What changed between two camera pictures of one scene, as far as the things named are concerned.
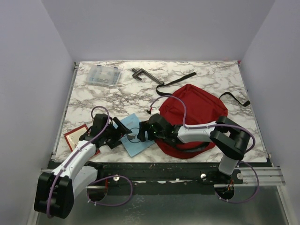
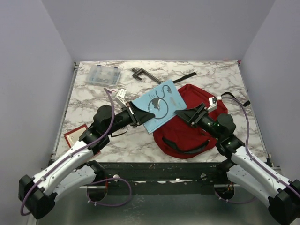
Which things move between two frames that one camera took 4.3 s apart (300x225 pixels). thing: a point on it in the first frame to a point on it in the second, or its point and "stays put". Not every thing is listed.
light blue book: (131, 142) to (163, 101)
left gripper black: (121, 131) to (138, 116)
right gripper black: (141, 134) to (193, 115)
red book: (73, 137) stays put
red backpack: (190, 105) stays put
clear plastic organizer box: (103, 75) stays put
